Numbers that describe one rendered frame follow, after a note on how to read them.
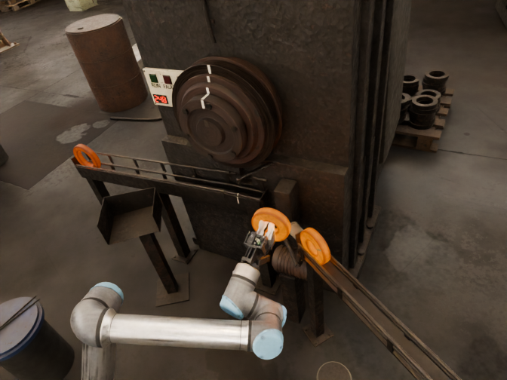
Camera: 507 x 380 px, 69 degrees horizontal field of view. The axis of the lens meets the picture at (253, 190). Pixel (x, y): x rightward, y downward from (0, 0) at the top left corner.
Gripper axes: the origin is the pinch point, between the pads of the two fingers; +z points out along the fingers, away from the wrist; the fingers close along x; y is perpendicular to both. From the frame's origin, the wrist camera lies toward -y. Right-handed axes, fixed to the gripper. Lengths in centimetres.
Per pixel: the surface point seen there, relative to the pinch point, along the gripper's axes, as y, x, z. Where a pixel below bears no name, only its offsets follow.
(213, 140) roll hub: 19.4, 27.6, 18.7
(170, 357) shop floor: -71, 50, -59
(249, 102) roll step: 30.9, 13.2, 29.7
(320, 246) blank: -7.8, -19.1, -1.2
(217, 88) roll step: 36, 25, 30
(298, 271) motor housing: -35.1, -7.5, -5.1
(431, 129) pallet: -123, -47, 163
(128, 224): -24, 80, -11
